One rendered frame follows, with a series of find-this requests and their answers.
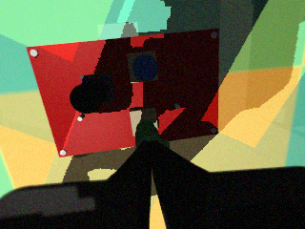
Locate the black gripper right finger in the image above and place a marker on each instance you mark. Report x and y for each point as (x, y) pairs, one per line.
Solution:
(191, 197)

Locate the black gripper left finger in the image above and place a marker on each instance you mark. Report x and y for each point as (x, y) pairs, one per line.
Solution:
(122, 201)

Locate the red circuit board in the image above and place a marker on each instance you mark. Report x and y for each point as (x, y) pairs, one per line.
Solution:
(116, 93)

